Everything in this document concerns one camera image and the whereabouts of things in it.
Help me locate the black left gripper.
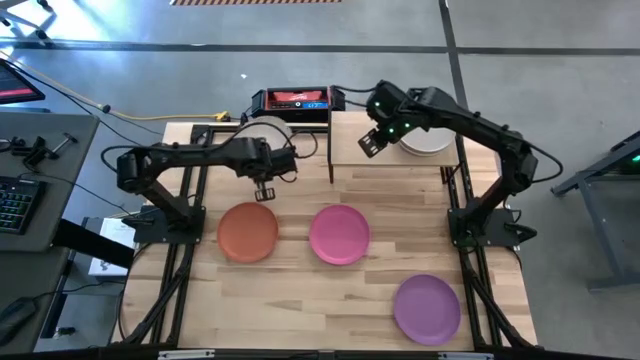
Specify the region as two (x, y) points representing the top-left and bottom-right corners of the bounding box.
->
(238, 137), (300, 203)

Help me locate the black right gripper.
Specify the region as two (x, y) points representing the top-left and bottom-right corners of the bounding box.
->
(357, 106), (417, 159)

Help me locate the orange plate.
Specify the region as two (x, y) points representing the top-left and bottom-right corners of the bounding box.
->
(216, 201), (280, 265)

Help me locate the cream plate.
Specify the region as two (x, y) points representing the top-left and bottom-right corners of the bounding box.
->
(233, 114), (295, 152)
(398, 127), (457, 158)

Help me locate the pink plate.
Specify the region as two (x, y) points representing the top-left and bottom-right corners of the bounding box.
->
(308, 203), (372, 267)

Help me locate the purple plate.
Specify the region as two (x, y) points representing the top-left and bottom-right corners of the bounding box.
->
(392, 273), (462, 347)

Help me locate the red and black toolbox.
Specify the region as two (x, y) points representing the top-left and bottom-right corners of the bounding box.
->
(250, 85), (347, 124)

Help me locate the white booklet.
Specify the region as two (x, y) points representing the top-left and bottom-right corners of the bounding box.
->
(87, 216), (137, 278)

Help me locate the black flat bar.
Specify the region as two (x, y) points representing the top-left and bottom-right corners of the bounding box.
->
(51, 218), (136, 270)

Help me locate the grey desk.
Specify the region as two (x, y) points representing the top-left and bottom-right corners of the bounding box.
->
(0, 112), (101, 254)

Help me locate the grey metal stand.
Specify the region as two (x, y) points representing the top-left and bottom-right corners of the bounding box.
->
(549, 129), (640, 295)

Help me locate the black clamp tool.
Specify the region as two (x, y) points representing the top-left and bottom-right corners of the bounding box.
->
(9, 131), (80, 172)

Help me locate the black backlit keyboard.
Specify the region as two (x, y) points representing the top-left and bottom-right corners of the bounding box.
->
(0, 174), (48, 236)

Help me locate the grey side table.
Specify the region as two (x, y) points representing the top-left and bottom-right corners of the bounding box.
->
(0, 247), (71, 356)

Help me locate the black computer monitor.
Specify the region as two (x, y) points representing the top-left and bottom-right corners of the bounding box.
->
(0, 58), (47, 106)

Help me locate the black computer mouse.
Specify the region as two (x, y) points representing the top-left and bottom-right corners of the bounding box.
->
(0, 296), (40, 347)

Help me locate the black aluminium rig frame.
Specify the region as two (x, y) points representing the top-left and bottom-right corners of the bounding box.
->
(112, 122), (539, 351)

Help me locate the yellow floor cable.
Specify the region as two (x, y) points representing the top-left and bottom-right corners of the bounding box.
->
(0, 48), (232, 123)

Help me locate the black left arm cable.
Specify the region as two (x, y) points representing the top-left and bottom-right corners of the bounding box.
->
(99, 127), (321, 184)

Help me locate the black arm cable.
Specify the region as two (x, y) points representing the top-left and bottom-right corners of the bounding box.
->
(527, 142), (565, 185)
(99, 127), (321, 184)

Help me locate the silver metal bracket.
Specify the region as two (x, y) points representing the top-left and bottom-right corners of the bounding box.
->
(157, 349), (217, 360)
(437, 351), (495, 360)

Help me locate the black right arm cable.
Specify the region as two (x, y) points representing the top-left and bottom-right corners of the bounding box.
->
(527, 142), (565, 185)

